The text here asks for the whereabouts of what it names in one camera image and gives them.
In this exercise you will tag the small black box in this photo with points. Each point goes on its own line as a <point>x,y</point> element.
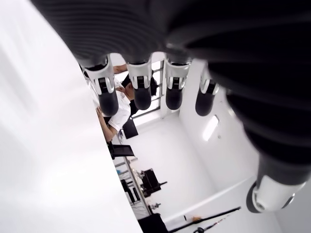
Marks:
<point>136,194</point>
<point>126,187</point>

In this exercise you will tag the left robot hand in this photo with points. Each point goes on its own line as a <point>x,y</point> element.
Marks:
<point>218,36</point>

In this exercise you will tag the seated person white shirt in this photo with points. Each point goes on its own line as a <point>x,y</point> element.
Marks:
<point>121,111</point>

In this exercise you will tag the black chair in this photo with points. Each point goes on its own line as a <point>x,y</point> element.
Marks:
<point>131,129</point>

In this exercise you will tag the large black box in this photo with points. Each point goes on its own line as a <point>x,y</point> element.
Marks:
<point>151,223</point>

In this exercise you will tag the silver edged workbench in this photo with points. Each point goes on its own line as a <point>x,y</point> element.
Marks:
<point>136,184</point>

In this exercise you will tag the black bench device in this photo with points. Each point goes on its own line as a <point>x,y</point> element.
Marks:
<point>151,180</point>

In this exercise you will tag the black tripod pole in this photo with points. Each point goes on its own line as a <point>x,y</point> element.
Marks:
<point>218,214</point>

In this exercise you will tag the dark framed window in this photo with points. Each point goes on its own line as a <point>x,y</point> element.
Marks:
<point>158,104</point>

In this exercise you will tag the black flat monitor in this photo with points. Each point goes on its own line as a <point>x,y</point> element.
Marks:
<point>122,151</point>

